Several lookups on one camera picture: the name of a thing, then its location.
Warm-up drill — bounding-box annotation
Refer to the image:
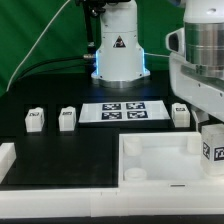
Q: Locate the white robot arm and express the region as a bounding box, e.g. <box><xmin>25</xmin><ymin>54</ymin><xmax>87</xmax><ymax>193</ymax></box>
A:
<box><xmin>75</xmin><ymin>0</ymin><xmax>224</xmax><ymax>122</ymax></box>

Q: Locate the white marker base plate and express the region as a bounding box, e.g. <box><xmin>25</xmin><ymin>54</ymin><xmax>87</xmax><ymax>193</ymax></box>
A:
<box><xmin>79</xmin><ymin>101</ymin><xmax>170</xmax><ymax>123</ymax></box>

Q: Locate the white left obstacle wall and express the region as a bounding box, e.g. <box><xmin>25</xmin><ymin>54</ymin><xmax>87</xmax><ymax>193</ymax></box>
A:
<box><xmin>0</xmin><ymin>143</ymin><xmax>16</xmax><ymax>184</ymax></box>

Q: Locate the white cable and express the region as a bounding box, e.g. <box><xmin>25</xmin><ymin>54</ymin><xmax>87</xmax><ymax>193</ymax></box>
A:
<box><xmin>5</xmin><ymin>0</ymin><xmax>72</xmax><ymax>93</ymax></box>

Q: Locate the white obstacle wall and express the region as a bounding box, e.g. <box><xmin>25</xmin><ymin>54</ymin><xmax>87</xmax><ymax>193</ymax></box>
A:
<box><xmin>0</xmin><ymin>143</ymin><xmax>16</xmax><ymax>184</ymax></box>
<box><xmin>0</xmin><ymin>186</ymin><xmax>224</xmax><ymax>219</ymax></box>

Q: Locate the white front obstacle wall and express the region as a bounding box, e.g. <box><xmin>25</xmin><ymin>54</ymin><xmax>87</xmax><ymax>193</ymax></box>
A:
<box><xmin>0</xmin><ymin>186</ymin><xmax>224</xmax><ymax>219</ymax></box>

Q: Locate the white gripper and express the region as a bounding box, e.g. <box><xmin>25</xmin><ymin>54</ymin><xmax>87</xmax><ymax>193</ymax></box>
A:
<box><xmin>166</xmin><ymin>28</ymin><xmax>224</xmax><ymax>132</ymax></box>

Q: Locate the black cable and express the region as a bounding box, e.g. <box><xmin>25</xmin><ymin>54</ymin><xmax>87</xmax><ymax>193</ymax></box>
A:
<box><xmin>11</xmin><ymin>57</ymin><xmax>88</xmax><ymax>88</ymax></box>

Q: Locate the white square tabletop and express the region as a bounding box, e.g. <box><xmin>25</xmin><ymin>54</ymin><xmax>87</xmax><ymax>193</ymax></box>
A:
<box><xmin>119</xmin><ymin>132</ymin><xmax>224</xmax><ymax>188</ymax></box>

